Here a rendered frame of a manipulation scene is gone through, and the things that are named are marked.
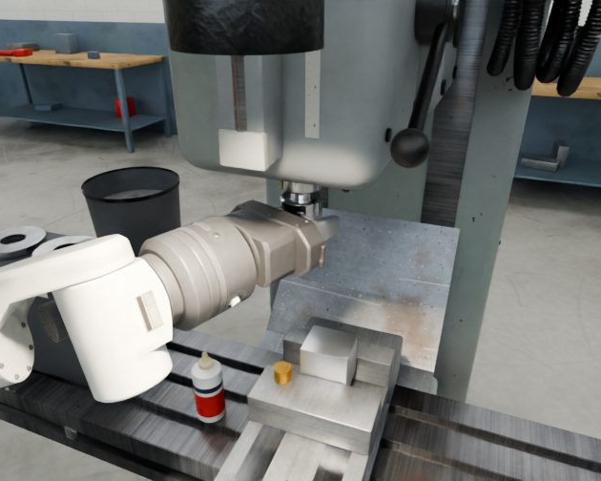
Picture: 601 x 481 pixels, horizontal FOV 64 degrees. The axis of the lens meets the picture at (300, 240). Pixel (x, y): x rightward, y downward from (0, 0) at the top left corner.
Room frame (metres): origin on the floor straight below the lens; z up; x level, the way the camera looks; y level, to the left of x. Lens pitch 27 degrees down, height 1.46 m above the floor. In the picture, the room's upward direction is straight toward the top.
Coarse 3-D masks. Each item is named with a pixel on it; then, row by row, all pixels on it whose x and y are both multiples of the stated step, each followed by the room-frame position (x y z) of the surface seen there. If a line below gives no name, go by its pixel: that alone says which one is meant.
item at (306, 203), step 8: (280, 200) 0.48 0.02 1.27; (288, 200) 0.47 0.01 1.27; (296, 200) 0.47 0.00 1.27; (304, 200) 0.47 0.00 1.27; (312, 200) 0.47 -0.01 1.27; (320, 200) 0.47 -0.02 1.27; (288, 208) 0.47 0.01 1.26; (296, 208) 0.46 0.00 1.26; (304, 208) 0.46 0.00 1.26; (312, 208) 0.47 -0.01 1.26
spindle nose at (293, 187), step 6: (282, 180) 0.47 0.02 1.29; (282, 186) 0.47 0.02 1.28; (288, 186) 0.47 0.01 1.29; (294, 186) 0.46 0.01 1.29; (300, 186) 0.46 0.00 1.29; (306, 186) 0.46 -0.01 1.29; (312, 186) 0.46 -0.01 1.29; (318, 186) 0.47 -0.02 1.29; (288, 192) 0.47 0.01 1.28; (294, 192) 0.46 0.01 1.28; (300, 192) 0.46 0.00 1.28; (306, 192) 0.46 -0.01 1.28; (312, 192) 0.47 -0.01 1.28
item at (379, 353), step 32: (320, 320) 0.62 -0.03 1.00; (288, 352) 0.52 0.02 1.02; (384, 352) 0.49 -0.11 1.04; (352, 384) 0.48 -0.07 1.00; (384, 384) 0.47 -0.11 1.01; (384, 416) 0.47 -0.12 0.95; (256, 448) 0.38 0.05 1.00; (288, 448) 0.38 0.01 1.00; (320, 448) 0.38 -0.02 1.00; (224, 480) 0.34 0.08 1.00; (256, 480) 0.34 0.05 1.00; (288, 480) 0.34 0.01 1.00; (320, 480) 0.34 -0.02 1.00; (352, 480) 0.34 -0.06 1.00
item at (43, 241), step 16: (0, 240) 0.65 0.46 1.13; (16, 240) 0.67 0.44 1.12; (32, 240) 0.64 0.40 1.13; (48, 240) 0.67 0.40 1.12; (64, 240) 0.64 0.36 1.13; (80, 240) 0.64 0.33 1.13; (0, 256) 0.60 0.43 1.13; (16, 256) 0.61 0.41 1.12; (32, 256) 0.59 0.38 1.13; (32, 304) 0.57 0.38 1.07; (32, 320) 0.57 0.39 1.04; (32, 336) 0.57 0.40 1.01; (48, 336) 0.56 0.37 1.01; (48, 352) 0.57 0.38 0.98; (64, 352) 0.56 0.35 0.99; (32, 368) 0.58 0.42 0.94; (48, 368) 0.57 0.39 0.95; (64, 368) 0.56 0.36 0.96; (80, 368) 0.55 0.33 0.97
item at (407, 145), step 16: (416, 0) 0.47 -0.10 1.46; (432, 0) 0.46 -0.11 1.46; (448, 0) 0.46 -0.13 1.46; (416, 16) 0.47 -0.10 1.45; (432, 16) 0.46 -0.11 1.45; (448, 16) 0.46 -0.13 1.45; (416, 32) 0.47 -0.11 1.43; (432, 32) 0.46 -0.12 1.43; (448, 32) 0.47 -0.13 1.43; (432, 48) 0.43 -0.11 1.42; (432, 64) 0.42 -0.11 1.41; (432, 80) 0.40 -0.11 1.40; (416, 96) 0.39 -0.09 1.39; (416, 112) 0.38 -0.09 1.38; (416, 128) 0.36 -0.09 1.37; (400, 144) 0.34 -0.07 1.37; (416, 144) 0.34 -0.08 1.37; (400, 160) 0.34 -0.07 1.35; (416, 160) 0.34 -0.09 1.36
